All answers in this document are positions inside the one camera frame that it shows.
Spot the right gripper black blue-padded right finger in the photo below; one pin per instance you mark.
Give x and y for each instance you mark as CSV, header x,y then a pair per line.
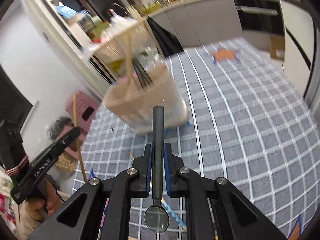
x,y
215,209

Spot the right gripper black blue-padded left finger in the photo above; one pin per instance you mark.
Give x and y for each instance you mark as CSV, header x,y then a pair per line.
x,y
102,210

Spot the black-handled spoon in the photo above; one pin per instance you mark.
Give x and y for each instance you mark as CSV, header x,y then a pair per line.
x,y
156,218

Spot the beige plastic utensil holder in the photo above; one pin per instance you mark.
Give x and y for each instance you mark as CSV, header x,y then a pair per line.
x,y
134,104

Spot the person's left hand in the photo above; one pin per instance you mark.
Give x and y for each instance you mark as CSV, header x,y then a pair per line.
x,y
30,217

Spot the pink plastic stool tall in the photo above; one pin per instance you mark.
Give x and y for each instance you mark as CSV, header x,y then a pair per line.
x,y
86,108

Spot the grey checkered tablecloth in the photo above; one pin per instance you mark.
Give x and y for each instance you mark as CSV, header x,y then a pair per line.
x,y
247,124

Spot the cardboard box on floor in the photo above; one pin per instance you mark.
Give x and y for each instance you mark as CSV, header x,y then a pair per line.
x,y
277,47

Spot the black hanging garment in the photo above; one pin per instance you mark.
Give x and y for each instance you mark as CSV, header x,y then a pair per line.
x,y
169,43

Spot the black built-in oven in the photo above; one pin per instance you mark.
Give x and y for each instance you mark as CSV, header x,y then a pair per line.
x,y
260,15

